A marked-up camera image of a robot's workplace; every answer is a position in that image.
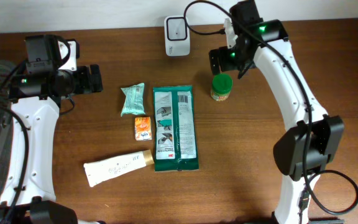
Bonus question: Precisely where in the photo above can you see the green lid glass jar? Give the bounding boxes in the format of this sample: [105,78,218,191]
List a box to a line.
[211,73,233,101]

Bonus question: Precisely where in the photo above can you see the light green snack packet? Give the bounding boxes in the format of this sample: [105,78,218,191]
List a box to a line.
[121,83,145,117]

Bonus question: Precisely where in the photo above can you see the orange small box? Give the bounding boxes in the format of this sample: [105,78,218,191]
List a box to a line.
[134,117,152,141]

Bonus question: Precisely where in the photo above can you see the white tube with gold cap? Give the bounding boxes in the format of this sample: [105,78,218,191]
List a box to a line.
[83,149,154,187]

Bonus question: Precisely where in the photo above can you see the green 3M sponge package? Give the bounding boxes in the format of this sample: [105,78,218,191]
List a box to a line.
[153,85,199,172]

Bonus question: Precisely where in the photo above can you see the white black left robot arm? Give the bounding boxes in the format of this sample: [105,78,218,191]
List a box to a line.
[0,34,103,223]

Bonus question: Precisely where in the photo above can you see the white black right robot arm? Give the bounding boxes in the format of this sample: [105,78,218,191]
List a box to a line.
[209,1,344,223]

